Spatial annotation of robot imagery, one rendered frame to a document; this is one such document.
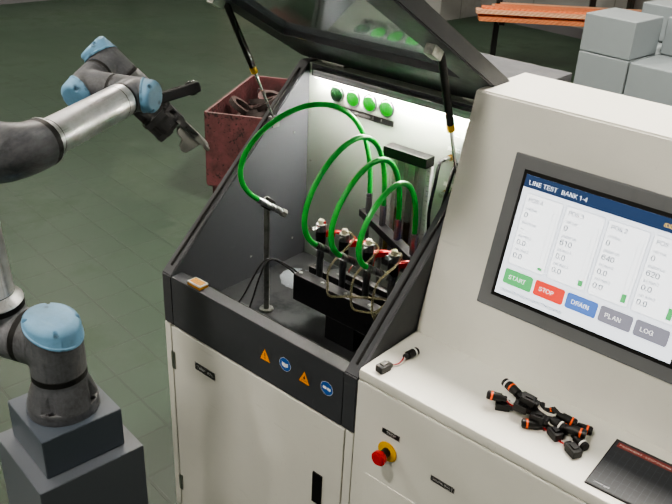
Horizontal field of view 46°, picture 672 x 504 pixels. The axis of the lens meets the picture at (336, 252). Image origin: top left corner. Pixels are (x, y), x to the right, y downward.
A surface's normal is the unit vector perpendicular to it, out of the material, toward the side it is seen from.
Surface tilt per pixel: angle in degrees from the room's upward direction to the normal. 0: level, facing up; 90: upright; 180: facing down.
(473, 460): 90
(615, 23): 90
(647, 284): 76
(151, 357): 0
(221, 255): 90
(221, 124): 90
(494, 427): 0
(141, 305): 0
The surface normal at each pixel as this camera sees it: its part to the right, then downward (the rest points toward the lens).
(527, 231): -0.62, 0.11
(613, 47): -0.73, 0.29
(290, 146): 0.76, 0.33
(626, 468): 0.04, -0.88
